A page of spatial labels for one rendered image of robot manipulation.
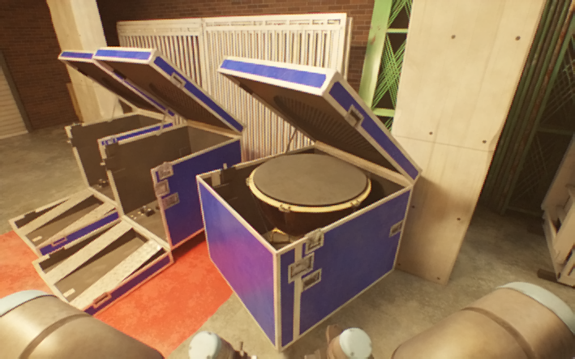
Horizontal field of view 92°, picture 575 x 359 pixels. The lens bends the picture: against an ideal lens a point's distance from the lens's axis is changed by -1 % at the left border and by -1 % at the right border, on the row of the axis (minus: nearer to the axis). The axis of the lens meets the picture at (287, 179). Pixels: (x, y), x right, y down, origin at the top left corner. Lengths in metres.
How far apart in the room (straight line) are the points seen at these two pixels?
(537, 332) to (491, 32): 1.84
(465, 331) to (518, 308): 0.09
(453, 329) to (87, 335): 0.47
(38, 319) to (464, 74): 2.16
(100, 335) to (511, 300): 0.56
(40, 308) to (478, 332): 0.58
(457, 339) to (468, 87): 1.86
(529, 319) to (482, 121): 1.80
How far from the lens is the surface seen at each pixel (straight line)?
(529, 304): 0.54
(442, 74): 2.18
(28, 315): 0.54
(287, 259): 1.49
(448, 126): 2.23
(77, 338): 0.48
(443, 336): 0.48
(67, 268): 3.25
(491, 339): 0.47
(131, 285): 2.77
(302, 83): 1.34
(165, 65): 2.37
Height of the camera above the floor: 1.89
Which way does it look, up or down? 27 degrees down
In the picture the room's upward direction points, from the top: straight up
